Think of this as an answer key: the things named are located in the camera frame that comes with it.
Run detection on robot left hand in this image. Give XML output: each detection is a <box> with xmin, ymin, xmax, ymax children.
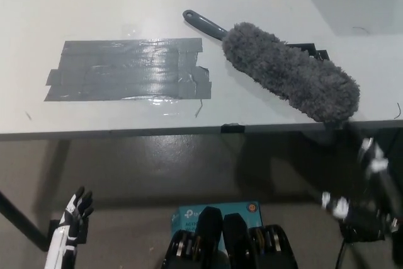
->
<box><xmin>43</xmin><ymin>186</ymin><xmax>95</xmax><ymax>269</ymax></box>

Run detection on grey duct tape patch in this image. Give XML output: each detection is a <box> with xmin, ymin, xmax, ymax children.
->
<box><xmin>43</xmin><ymin>38</ymin><xmax>212</xmax><ymax>102</ymax></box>

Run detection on grey fluffy duster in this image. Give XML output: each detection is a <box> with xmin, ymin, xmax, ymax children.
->
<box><xmin>182</xmin><ymin>9</ymin><xmax>361</xmax><ymax>124</ymax></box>

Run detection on robot torso black blocks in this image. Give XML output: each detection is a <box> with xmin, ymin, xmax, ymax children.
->
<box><xmin>160</xmin><ymin>205</ymin><xmax>300</xmax><ymax>269</ymax></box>

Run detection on teal router box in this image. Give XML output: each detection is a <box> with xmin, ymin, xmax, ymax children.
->
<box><xmin>171</xmin><ymin>200</ymin><xmax>264</xmax><ymax>253</ymax></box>

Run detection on black table leg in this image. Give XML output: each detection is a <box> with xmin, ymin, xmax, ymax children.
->
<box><xmin>0</xmin><ymin>189</ymin><xmax>55</xmax><ymax>252</ymax></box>

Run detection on thin black cable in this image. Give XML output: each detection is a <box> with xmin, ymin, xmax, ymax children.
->
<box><xmin>334</xmin><ymin>239</ymin><xmax>348</xmax><ymax>269</ymax></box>

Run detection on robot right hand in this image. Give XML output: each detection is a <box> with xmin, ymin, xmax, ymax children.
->
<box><xmin>321</xmin><ymin>136</ymin><xmax>400</xmax><ymax>242</ymax></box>

